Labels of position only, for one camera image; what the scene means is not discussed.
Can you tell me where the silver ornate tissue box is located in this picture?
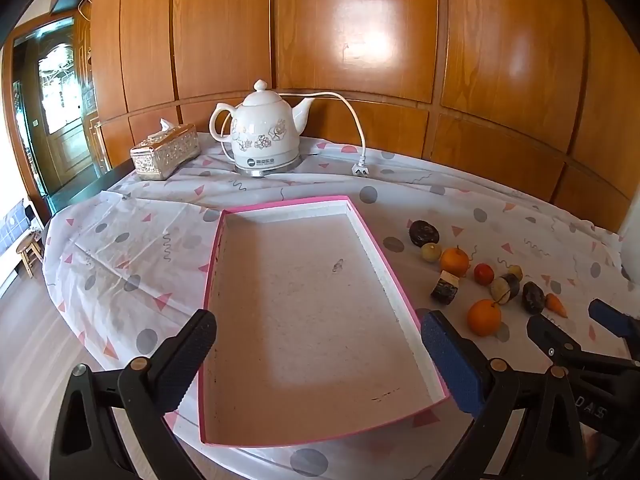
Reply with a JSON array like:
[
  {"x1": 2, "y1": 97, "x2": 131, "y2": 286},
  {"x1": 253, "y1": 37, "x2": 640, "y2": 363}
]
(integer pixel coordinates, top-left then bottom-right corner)
[{"x1": 130, "y1": 118, "x2": 202, "y2": 181}]

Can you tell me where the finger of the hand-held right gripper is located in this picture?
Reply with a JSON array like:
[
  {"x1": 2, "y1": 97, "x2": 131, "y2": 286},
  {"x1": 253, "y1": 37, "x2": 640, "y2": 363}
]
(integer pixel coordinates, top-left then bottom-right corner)
[
  {"x1": 588, "y1": 298, "x2": 640, "y2": 358},
  {"x1": 526, "y1": 314, "x2": 636, "y2": 372}
]

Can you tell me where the orange tangerine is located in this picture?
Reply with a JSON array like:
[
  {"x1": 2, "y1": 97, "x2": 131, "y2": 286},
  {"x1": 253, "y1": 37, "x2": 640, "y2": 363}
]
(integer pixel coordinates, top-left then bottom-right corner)
[
  {"x1": 467, "y1": 299, "x2": 502, "y2": 337},
  {"x1": 440, "y1": 246, "x2": 471, "y2": 277}
]

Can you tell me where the white object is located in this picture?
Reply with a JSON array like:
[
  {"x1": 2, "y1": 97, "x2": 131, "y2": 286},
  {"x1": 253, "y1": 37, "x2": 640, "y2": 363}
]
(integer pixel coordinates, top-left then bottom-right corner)
[{"x1": 617, "y1": 200, "x2": 640, "y2": 281}]

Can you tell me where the white patterned tablecloth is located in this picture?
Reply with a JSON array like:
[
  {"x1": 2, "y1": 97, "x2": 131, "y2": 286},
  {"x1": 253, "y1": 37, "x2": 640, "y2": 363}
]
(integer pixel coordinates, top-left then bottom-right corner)
[{"x1": 42, "y1": 132, "x2": 633, "y2": 480}]

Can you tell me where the blue tiled panel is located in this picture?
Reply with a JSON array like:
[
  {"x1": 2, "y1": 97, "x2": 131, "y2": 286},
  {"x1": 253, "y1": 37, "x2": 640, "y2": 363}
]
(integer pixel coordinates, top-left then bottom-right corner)
[{"x1": 0, "y1": 199, "x2": 28, "y2": 258}]

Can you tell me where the small orange carrot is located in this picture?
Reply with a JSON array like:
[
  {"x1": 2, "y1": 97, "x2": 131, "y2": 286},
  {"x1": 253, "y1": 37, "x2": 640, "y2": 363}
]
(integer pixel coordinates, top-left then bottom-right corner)
[{"x1": 545, "y1": 293, "x2": 569, "y2": 319}]

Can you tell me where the white power cord with plug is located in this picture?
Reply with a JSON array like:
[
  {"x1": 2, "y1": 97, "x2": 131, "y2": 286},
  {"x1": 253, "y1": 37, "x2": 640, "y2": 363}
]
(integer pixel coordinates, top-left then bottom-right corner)
[{"x1": 220, "y1": 91, "x2": 372, "y2": 178}]

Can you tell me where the dark brown water chestnut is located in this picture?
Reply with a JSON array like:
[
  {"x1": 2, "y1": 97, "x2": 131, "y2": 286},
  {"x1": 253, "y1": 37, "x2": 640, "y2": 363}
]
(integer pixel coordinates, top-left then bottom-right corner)
[
  {"x1": 521, "y1": 281, "x2": 547, "y2": 315},
  {"x1": 409, "y1": 220, "x2": 441, "y2": 248}
]

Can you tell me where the wooden glass door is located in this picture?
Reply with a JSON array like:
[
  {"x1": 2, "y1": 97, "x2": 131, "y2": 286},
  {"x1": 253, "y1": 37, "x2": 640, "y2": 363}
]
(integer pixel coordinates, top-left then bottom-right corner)
[{"x1": 12, "y1": 17, "x2": 98, "y2": 196}]

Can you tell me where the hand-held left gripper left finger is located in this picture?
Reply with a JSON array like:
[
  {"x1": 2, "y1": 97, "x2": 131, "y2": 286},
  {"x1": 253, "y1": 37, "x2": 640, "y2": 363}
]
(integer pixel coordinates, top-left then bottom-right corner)
[{"x1": 48, "y1": 309, "x2": 218, "y2": 480}]

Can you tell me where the small wooden stool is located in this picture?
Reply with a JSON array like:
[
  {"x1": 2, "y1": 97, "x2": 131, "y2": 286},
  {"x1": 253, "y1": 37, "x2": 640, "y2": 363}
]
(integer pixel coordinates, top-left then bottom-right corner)
[{"x1": 14, "y1": 237, "x2": 45, "y2": 278}]

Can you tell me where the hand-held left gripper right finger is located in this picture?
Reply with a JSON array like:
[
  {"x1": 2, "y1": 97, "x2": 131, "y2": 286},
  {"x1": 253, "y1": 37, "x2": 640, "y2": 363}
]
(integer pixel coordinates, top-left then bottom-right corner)
[{"x1": 420, "y1": 310, "x2": 588, "y2": 480}]

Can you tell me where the pink shallow box tray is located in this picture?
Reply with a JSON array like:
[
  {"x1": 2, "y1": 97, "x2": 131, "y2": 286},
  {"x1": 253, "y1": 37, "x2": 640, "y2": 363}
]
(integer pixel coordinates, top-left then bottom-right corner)
[{"x1": 197, "y1": 195, "x2": 451, "y2": 448}]

